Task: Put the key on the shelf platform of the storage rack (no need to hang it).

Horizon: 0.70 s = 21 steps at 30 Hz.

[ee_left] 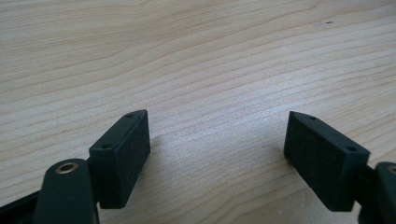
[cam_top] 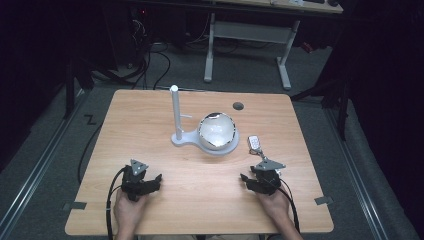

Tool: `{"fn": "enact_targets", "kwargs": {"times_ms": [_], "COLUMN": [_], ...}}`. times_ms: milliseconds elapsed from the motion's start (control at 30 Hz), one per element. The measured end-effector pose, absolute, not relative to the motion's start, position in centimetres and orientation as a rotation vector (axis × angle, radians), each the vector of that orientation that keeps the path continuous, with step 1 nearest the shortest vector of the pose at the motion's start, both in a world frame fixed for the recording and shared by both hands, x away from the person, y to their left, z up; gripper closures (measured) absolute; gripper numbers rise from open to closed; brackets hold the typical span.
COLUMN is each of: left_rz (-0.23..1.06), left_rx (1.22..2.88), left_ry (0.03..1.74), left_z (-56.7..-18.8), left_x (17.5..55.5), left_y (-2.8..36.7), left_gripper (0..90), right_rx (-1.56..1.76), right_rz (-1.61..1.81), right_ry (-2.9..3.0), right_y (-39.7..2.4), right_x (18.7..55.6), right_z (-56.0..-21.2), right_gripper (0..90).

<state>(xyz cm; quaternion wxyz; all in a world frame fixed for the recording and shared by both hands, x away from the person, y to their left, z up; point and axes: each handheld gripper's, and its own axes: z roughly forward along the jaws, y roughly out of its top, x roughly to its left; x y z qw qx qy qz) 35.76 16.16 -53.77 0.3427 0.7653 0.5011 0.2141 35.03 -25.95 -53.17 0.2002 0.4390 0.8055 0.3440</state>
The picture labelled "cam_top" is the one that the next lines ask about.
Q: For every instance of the grey tape piece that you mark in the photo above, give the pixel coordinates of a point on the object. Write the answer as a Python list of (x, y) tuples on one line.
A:
[(75, 206), (323, 200)]

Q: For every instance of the person's left hand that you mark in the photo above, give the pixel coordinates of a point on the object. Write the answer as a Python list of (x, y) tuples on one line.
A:
[(127, 211)]

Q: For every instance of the person's right hand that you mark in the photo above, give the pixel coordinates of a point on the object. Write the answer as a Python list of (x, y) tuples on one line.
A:
[(277, 206)]

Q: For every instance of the small white remote key fob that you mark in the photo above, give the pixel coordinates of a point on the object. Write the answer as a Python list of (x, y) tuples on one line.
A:
[(254, 143)]

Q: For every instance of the metal floor rail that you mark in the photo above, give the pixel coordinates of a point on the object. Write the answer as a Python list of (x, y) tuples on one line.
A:
[(358, 180), (40, 166)]

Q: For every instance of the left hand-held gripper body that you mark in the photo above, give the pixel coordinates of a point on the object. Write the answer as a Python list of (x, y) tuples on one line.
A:
[(133, 181)]

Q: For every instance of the wooden desk with white legs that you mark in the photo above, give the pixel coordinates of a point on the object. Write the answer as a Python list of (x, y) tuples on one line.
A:
[(248, 33)]

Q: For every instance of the shiny metal bowl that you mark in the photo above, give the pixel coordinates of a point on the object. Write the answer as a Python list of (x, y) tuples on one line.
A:
[(216, 130)]

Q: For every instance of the white stand with pole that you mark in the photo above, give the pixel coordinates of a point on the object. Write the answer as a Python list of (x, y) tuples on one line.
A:
[(176, 113)]

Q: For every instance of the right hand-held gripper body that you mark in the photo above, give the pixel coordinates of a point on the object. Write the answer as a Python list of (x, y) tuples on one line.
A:
[(269, 180)]

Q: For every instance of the black metal stand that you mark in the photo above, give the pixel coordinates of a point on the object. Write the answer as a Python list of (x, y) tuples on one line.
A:
[(71, 86), (336, 96)]

